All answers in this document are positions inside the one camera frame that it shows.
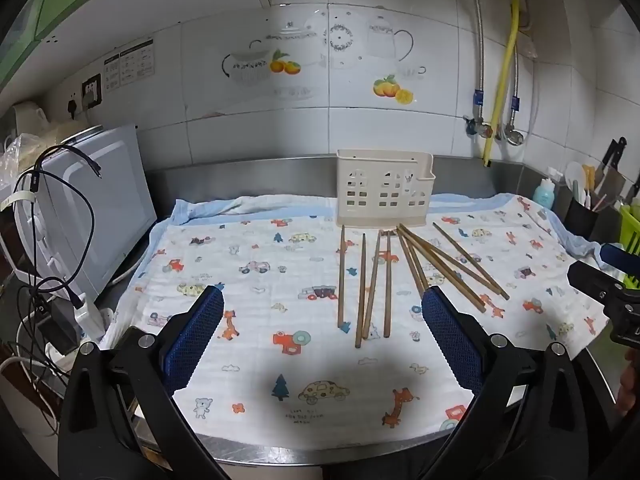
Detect person's right hand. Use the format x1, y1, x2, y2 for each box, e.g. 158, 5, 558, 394
616, 347, 640, 417

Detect black power adapter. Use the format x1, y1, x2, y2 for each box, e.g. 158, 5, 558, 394
37, 300, 82, 357

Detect white spatula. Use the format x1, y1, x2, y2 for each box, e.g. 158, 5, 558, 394
565, 161, 587, 202

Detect black wall socket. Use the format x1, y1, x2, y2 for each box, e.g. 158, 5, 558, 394
81, 73, 104, 109

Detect white cable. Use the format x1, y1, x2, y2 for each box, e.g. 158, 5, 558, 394
0, 342, 63, 438

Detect wall instruction sticker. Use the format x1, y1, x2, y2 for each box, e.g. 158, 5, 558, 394
103, 36, 155, 92

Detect green plastic basket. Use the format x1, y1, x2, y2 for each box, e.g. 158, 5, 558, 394
619, 201, 640, 290

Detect white microwave oven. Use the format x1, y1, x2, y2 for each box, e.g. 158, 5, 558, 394
12, 122, 158, 306

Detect blue pump bottle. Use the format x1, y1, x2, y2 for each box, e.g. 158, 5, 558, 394
531, 166, 557, 212

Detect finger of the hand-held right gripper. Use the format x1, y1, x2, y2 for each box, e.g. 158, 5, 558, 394
599, 241, 640, 277
566, 259, 627, 306

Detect cream plastic utensil holder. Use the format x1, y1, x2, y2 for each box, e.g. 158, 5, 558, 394
335, 148, 435, 227

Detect row of wooden chopsticks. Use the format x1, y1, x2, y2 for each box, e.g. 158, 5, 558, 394
336, 222, 511, 350

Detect clear plastic bag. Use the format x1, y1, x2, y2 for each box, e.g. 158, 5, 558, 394
0, 132, 38, 183

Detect yellow gas hose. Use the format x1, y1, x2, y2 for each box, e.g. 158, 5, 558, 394
482, 0, 522, 168

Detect green wall cabinet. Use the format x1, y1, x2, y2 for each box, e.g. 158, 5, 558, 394
0, 0, 103, 88

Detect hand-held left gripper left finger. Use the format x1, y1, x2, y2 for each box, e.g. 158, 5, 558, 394
57, 285, 226, 480

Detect black-handled cleaver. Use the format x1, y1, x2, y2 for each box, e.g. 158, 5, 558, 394
596, 136, 629, 207

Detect cartoon printed cloth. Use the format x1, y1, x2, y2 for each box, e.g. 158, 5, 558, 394
115, 192, 613, 448

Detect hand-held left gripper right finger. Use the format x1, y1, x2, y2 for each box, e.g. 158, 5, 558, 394
421, 285, 613, 480

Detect black cables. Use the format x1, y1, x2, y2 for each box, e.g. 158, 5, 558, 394
10, 144, 104, 313

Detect braided metal hose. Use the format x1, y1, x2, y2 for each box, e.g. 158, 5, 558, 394
507, 82, 523, 128
470, 0, 488, 122

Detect beige kettle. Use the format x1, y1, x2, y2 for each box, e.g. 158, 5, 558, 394
9, 101, 52, 132

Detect black utensil pot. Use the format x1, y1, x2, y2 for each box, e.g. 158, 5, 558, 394
564, 192, 601, 241

